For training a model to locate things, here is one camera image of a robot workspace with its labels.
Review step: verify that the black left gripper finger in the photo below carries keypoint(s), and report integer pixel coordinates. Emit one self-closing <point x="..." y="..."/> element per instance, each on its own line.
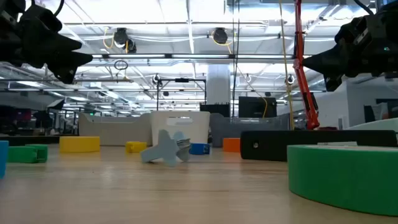
<point x="70" y="65"/>
<point x="46" y="34"/>

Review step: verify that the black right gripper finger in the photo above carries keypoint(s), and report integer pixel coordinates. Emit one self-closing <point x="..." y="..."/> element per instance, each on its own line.
<point x="333" y="82"/>
<point x="329" y="63"/>

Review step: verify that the yellow tape roll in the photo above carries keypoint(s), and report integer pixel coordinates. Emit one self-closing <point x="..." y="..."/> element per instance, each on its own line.
<point x="79" y="144"/>

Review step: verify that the black stapler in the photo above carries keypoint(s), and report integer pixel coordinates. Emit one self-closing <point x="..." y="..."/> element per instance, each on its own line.
<point x="273" y="146"/>

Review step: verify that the green tape roll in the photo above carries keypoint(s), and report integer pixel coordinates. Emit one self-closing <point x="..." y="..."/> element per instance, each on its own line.
<point x="342" y="177"/>

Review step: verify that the small green stapler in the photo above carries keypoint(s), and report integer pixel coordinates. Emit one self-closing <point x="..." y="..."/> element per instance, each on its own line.
<point x="21" y="154"/>

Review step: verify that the small yellow stapler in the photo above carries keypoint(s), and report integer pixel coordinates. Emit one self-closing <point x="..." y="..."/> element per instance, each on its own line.
<point x="136" y="147"/>

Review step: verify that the blue tape roll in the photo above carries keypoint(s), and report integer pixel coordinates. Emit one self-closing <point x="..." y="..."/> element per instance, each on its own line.
<point x="3" y="158"/>

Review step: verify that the orange tape roll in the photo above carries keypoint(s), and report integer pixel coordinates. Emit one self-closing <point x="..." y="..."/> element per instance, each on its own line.
<point x="231" y="145"/>

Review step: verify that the small blue stapler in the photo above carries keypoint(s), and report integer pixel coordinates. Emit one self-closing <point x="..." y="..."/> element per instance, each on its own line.
<point x="199" y="149"/>

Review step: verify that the red desk lamp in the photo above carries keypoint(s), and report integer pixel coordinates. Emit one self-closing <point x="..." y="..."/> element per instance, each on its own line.
<point x="300" y="62"/>

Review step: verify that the light grey plastic bin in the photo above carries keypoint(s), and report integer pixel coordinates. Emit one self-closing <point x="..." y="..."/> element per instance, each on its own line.
<point x="115" y="130"/>

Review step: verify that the large black background screen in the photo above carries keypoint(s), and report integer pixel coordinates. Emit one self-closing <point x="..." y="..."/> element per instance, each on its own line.
<point x="253" y="107"/>

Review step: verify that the dark translucent plastic bin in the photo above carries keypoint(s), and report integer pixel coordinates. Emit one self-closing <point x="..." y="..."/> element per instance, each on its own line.
<point x="248" y="124"/>

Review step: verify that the white building column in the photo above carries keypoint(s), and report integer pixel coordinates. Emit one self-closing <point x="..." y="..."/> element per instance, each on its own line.
<point x="218" y="84"/>

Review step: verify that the low black background box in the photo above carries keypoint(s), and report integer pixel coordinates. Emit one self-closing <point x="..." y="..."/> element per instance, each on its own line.
<point x="214" y="110"/>

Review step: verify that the white plastic bin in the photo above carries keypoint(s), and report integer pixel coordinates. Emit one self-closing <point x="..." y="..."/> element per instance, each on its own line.
<point x="199" y="130"/>

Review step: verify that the black background rig frame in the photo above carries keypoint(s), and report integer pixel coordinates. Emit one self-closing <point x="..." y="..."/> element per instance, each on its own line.
<point x="182" y="80"/>

